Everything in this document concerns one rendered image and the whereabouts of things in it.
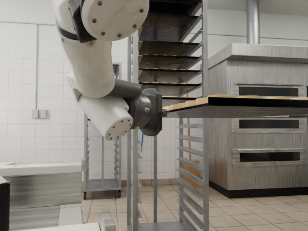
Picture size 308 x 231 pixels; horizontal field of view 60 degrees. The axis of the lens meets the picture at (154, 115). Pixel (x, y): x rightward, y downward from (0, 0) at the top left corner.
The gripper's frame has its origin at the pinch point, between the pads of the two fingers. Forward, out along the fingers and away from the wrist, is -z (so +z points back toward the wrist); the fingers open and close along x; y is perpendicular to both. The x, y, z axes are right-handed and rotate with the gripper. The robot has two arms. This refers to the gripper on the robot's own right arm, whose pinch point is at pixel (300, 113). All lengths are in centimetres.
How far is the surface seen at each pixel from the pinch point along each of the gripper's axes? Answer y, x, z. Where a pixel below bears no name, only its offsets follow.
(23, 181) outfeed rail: 65, -11, -34
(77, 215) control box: 62, -15, -25
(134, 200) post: -45, -49, -90
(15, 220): 68, -15, -30
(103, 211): 76, -8, -8
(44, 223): 67, -15, -26
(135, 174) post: -46, -34, -90
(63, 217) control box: 64, -15, -26
